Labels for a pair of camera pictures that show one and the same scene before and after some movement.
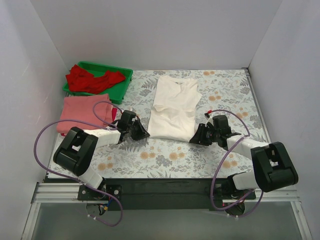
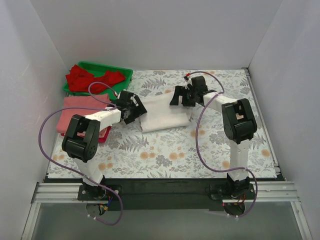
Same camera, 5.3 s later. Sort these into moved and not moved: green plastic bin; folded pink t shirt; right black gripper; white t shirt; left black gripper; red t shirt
Moved: left black gripper; white t shirt; right black gripper
Not moved: red t shirt; folded pink t shirt; green plastic bin
